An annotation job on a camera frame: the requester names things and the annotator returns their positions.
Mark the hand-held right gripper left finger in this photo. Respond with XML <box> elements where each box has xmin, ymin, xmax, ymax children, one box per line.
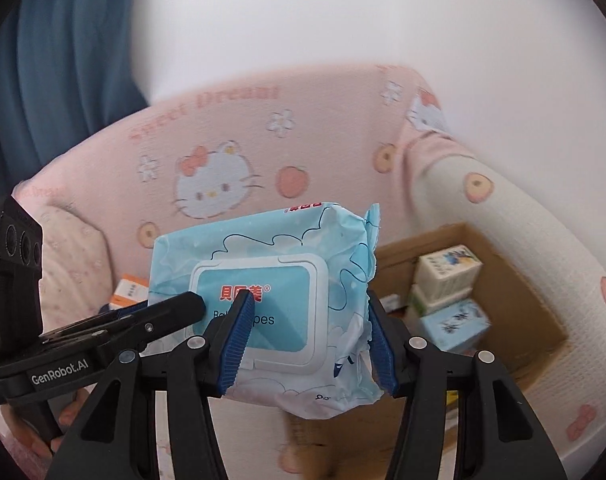
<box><xmin>43</xmin><ymin>291</ymin><xmax>256</xmax><ymax>480</ymax></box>

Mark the orange white tissue pack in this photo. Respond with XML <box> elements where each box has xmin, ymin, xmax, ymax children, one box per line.
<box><xmin>108</xmin><ymin>274</ymin><xmax>151</xmax><ymax>311</ymax></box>

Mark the white green tissue pack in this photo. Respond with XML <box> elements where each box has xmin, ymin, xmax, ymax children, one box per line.
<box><xmin>408</xmin><ymin>285</ymin><xmax>476</xmax><ymax>318</ymax></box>

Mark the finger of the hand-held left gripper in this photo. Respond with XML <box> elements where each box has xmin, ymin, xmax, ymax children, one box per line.
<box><xmin>99</xmin><ymin>301</ymin><xmax>151</xmax><ymax>322</ymax></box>
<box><xmin>40</xmin><ymin>291</ymin><xmax>209</xmax><ymax>361</ymax></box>

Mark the person's left hand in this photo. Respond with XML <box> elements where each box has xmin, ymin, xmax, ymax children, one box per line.
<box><xmin>0</xmin><ymin>391</ymin><xmax>91</xmax><ymax>458</ymax></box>

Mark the white blue-print tissue pack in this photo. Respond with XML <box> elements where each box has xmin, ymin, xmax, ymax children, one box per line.
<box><xmin>414</xmin><ymin>244</ymin><xmax>484</xmax><ymax>293</ymax></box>

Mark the cardboard box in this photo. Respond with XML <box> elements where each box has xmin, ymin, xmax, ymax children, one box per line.
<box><xmin>283</xmin><ymin>222</ymin><xmax>570</xmax><ymax>480</ymax></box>

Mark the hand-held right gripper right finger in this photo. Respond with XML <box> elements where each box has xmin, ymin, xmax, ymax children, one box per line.
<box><xmin>367</xmin><ymin>297</ymin><xmax>569</xmax><ymax>480</ymax></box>

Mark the light blue tissue pack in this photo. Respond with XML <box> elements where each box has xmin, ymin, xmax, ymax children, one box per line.
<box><xmin>418</xmin><ymin>299</ymin><xmax>491</xmax><ymax>353</ymax></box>

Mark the pink printed sofa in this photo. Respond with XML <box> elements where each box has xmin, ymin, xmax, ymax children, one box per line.
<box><xmin>0</xmin><ymin>62</ymin><xmax>606</xmax><ymax>480</ymax></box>

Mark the small white box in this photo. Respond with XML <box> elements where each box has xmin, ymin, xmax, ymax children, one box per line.
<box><xmin>380</xmin><ymin>292</ymin><xmax>411</xmax><ymax>313</ymax></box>

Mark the light blue baby wipes pack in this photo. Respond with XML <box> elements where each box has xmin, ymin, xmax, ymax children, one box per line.
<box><xmin>147</xmin><ymin>201</ymin><xmax>384</xmax><ymax>418</ymax></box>

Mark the blue curtain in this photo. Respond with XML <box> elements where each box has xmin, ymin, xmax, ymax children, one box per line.
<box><xmin>0</xmin><ymin>0</ymin><xmax>151</xmax><ymax>201</ymax></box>

